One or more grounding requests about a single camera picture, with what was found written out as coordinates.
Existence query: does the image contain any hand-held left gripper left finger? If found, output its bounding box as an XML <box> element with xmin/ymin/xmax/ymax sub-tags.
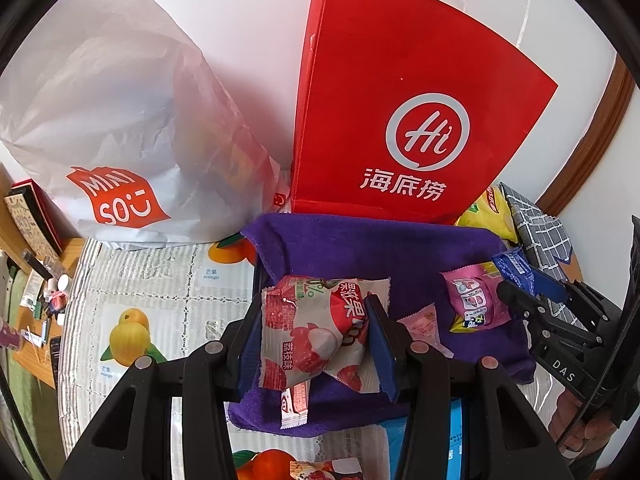
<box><xmin>59</xmin><ymin>305</ymin><xmax>266</xmax><ymax>480</ymax></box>

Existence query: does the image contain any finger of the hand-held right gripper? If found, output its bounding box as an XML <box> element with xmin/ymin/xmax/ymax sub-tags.
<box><xmin>496</xmin><ymin>280</ymin><xmax>596</xmax><ymax>356</ymax></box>
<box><xmin>527</xmin><ymin>265</ymin><xmax>618</xmax><ymax>331</ymax></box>

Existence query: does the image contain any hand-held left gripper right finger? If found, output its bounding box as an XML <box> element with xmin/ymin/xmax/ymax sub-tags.
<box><xmin>364</xmin><ymin>294</ymin><xmax>566</xmax><ymax>480</ymax></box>

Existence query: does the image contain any blue candy packet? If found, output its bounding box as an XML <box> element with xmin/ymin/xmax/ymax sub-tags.
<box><xmin>491</xmin><ymin>247</ymin><xmax>536</xmax><ymax>296</ymax></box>

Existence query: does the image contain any small pink snack packet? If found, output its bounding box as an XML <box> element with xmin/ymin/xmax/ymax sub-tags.
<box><xmin>397</xmin><ymin>302</ymin><xmax>442</xmax><ymax>348</ymax></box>

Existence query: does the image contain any large pink snack packet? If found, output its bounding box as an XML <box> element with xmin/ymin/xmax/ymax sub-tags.
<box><xmin>440</xmin><ymin>261</ymin><xmax>513</xmax><ymax>335</ymax></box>

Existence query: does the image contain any white red lychee packet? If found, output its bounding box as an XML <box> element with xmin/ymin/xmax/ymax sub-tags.
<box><xmin>290</xmin><ymin>457</ymin><xmax>366</xmax><ymax>480</ymax></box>
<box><xmin>260</xmin><ymin>275</ymin><xmax>392</xmax><ymax>430</ymax></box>

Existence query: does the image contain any person's right hand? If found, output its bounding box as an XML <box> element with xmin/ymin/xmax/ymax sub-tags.
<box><xmin>547</xmin><ymin>387</ymin><xmax>626</xmax><ymax>461</ymax></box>

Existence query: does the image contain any grey checked cloth with star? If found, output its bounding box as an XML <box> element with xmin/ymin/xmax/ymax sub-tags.
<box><xmin>500</xmin><ymin>182</ymin><xmax>591</xmax><ymax>331</ymax></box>

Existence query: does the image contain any yellow chips bag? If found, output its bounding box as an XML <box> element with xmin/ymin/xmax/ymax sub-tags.
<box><xmin>454</xmin><ymin>185</ymin><xmax>521</xmax><ymax>246</ymax></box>

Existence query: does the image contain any purple towel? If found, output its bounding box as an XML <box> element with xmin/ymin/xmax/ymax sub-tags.
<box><xmin>227</xmin><ymin>212</ymin><xmax>535</xmax><ymax>436</ymax></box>

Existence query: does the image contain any blue tissue pack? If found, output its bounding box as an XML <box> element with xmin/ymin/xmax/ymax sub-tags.
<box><xmin>380</xmin><ymin>397</ymin><xmax>468</xmax><ymax>480</ymax></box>

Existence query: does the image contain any fruit print tablecloth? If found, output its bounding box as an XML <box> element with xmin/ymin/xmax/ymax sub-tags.
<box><xmin>57</xmin><ymin>237</ymin><xmax>591</xmax><ymax>480</ymax></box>

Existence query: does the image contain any wooden bedside table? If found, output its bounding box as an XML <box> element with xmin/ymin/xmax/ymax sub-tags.
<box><xmin>0</xmin><ymin>160</ymin><xmax>88</xmax><ymax>388</ymax></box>

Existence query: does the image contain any framed picture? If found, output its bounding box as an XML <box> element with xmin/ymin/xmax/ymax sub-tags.
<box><xmin>4</xmin><ymin>180</ymin><xmax>66</xmax><ymax>261</ymax></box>

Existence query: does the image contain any red paper bag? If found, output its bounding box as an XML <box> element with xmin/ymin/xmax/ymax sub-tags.
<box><xmin>290</xmin><ymin>0</ymin><xmax>559</xmax><ymax>226</ymax></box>

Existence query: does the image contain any white plastic bag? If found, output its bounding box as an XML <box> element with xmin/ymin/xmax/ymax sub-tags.
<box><xmin>0</xmin><ymin>0</ymin><xmax>296</xmax><ymax>252</ymax></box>

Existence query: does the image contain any wooden door frame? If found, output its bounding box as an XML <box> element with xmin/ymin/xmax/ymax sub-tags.
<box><xmin>535</xmin><ymin>55</ymin><xmax>636</xmax><ymax>218</ymax></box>

